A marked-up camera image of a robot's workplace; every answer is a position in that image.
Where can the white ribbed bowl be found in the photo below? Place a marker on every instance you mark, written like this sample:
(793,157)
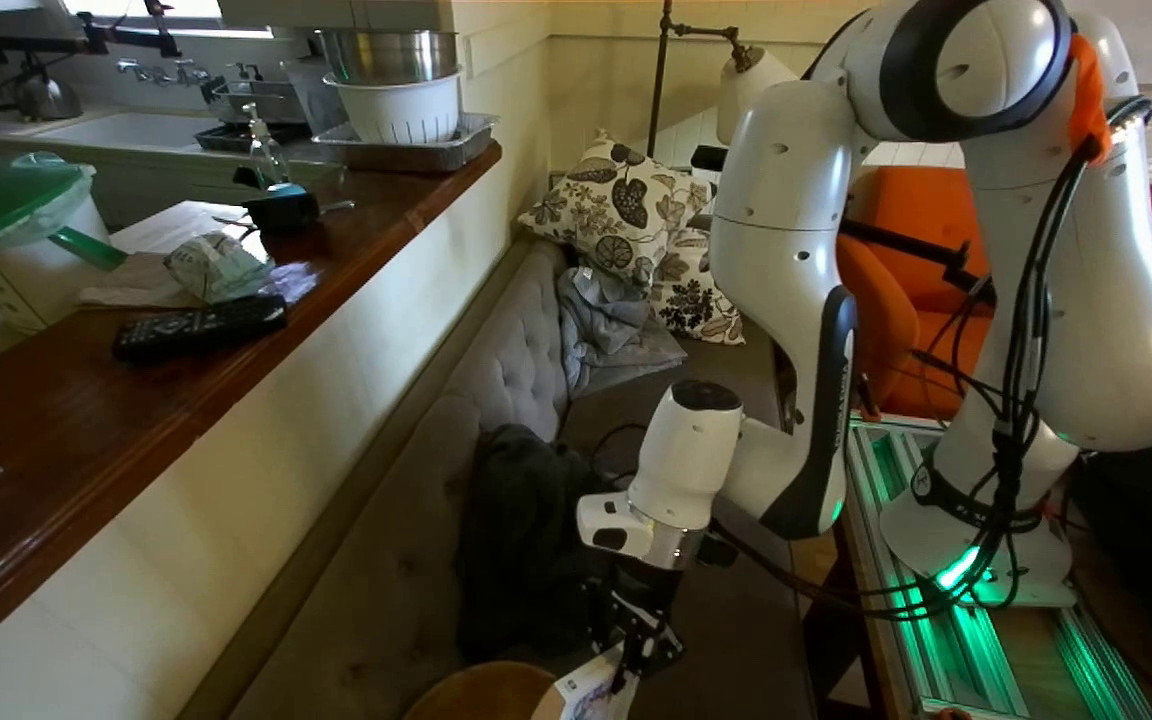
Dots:
(398,111)

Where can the steel pot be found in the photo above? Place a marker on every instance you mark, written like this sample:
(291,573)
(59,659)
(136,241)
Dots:
(385,57)

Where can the floral patterned pillow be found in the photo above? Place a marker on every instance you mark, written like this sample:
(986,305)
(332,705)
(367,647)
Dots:
(642,224)

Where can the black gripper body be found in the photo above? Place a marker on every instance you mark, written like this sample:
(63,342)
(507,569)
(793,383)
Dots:
(642,603)

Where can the orange armchair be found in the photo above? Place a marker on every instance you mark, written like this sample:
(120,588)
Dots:
(903,295)

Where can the wooden counter shelf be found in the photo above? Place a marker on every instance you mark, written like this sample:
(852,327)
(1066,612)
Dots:
(98,415)

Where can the black camera on stand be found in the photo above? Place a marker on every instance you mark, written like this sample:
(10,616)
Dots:
(705,157)

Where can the green lid plastic container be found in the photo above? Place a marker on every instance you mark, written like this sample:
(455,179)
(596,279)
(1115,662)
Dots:
(1,255)

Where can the metal baking tray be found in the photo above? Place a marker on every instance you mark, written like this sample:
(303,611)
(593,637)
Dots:
(440,145)

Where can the dark grey cloth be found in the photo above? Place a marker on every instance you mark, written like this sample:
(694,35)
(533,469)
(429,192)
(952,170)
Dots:
(521,546)

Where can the wooden bowl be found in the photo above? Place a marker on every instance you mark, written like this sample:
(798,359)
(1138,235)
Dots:
(476,692)

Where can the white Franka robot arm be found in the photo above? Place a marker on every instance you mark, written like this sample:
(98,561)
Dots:
(788,241)

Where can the light grey blanket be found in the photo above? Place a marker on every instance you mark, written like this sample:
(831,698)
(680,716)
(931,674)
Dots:
(610,323)

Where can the white shade floor lamp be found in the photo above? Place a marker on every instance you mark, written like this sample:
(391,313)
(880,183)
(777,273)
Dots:
(741,81)

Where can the aluminium frame robot table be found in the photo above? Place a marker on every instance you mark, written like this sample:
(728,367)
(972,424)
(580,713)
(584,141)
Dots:
(1000,653)

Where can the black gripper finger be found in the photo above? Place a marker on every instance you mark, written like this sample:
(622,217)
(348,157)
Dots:
(655,648)
(604,641)

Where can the grey tufted sofa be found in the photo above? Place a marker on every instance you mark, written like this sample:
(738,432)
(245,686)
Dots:
(401,573)

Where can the clear crumpled plastic wrap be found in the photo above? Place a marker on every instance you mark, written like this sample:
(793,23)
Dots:
(212,267)

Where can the black remote control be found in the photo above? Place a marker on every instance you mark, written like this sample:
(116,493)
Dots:
(197,329)

